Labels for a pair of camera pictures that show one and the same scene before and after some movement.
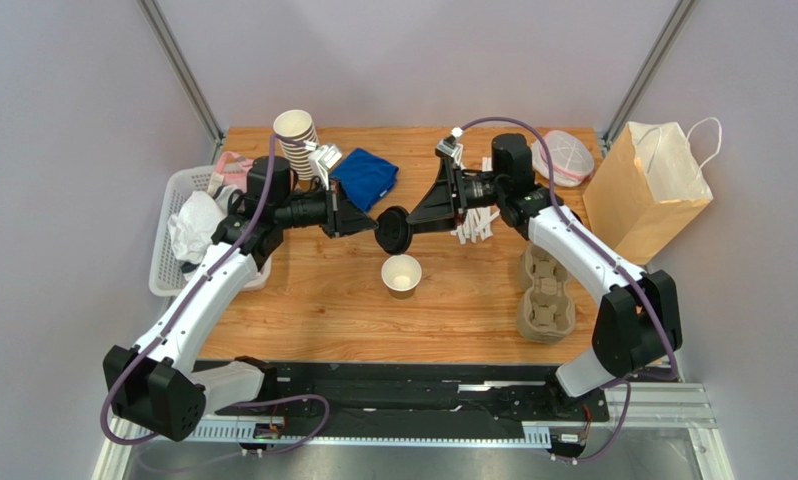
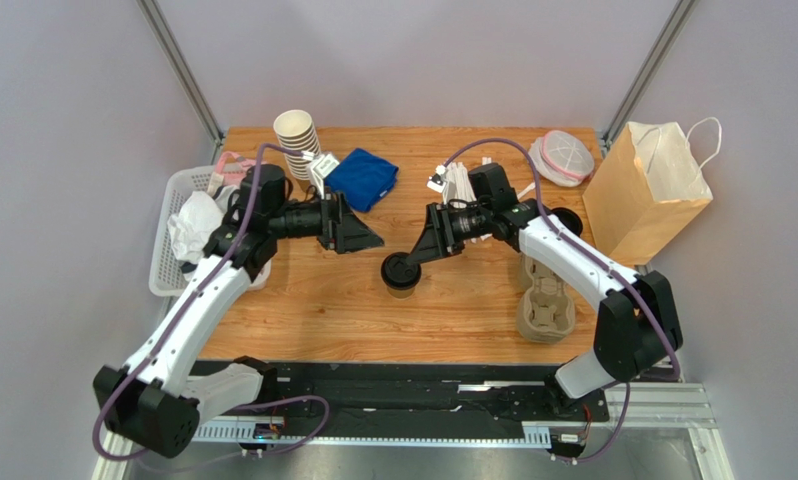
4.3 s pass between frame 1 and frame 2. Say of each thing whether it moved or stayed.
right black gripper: moved
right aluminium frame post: stayed
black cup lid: moved
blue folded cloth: stayed
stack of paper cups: stayed
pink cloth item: stayed
